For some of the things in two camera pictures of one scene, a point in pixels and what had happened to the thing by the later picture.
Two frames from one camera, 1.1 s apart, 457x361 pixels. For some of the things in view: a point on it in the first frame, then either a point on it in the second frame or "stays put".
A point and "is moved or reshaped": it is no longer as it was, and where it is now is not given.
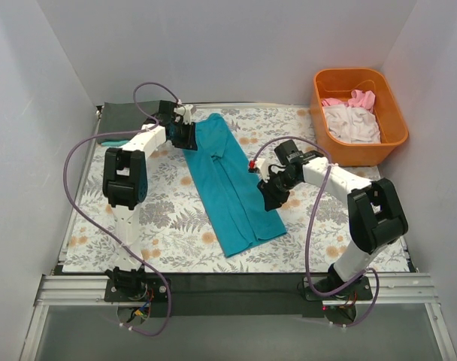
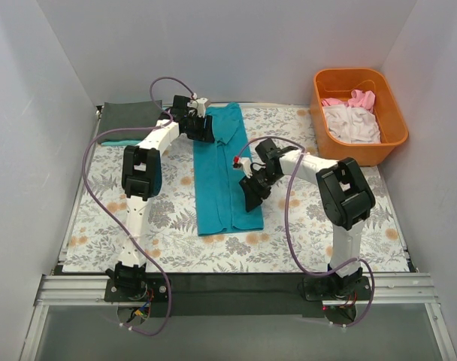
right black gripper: (272, 189) to (259, 182)
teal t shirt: (239, 213) is moved or reshaped
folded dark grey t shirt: (123, 116) stays put
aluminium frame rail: (406, 289) stays put
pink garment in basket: (365, 99) stays put
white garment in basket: (352, 125) stays put
